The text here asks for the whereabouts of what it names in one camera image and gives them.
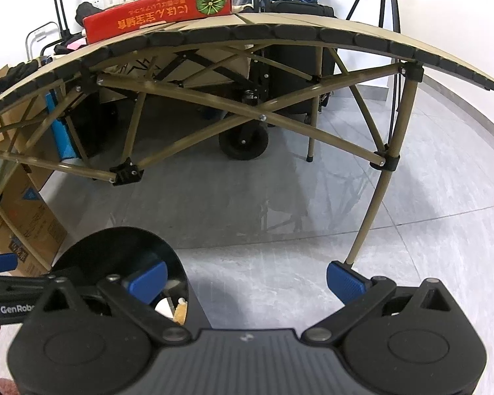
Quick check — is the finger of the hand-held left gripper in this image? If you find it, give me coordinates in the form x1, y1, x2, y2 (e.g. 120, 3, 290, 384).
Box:
0, 252, 19, 276
0, 274, 57, 297

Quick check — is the black soft bag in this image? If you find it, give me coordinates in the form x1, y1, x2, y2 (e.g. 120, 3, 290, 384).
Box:
75, 2, 108, 29

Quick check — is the red cardboard box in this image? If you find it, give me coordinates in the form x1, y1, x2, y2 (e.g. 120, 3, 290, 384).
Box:
82, 0, 233, 44

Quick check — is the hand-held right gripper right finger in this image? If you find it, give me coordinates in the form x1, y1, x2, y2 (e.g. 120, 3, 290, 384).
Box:
300, 260, 457, 344

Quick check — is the printed cardboard box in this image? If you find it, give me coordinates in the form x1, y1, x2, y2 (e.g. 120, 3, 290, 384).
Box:
0, 160, 69, 270

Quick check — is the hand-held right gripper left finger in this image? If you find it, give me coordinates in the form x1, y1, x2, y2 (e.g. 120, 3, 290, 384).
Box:
37, 260, 192, 344

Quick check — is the black round bin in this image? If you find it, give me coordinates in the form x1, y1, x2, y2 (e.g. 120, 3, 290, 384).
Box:
49, 226, 210, 334

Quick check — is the black rubber wheel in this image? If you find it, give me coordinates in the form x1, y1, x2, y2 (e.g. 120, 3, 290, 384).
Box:
218, 122, 270, 161

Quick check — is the black cloth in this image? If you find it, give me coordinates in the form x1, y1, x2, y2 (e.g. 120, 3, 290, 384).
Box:
6, 60, 40, 81

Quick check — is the black suitcase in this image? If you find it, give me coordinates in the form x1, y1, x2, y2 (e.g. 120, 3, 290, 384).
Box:
253, 0, 338, 116

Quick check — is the grey metal folding frame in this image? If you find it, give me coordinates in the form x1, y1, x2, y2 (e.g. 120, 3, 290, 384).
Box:
25, 20, 64, 60

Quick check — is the blue storage box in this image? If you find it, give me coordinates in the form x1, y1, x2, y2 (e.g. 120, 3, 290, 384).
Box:
44, 91, 82, 162

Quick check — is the black tripod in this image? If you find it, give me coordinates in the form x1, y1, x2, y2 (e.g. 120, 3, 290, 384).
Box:
346, 0, 403, 153

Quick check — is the white and yellow plush toy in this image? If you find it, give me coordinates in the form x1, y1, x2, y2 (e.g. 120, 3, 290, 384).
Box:
171, 297, 189, 325

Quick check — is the tan slatted folding table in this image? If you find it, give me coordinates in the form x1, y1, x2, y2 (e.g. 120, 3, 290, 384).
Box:
0, 12, 494, 266

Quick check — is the black trolley handle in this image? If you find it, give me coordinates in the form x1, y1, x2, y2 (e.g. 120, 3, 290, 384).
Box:
41, 0, 72, 42

